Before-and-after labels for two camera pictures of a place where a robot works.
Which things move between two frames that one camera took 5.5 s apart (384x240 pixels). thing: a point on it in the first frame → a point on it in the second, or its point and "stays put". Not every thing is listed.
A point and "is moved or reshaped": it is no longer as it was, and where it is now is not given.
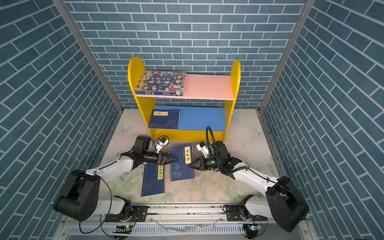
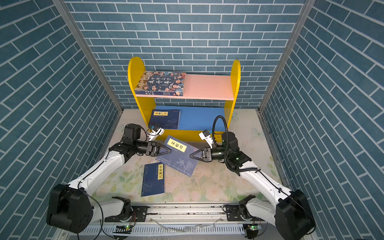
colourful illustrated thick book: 161,83 stays put
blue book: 165,119 stays put
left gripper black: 173,159 → 152,149
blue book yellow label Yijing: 174,126 stays put
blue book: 153,182 stays put
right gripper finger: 195,164 → 200,158
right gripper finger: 198,168 → 201,158
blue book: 180,169 is moved or reshaped
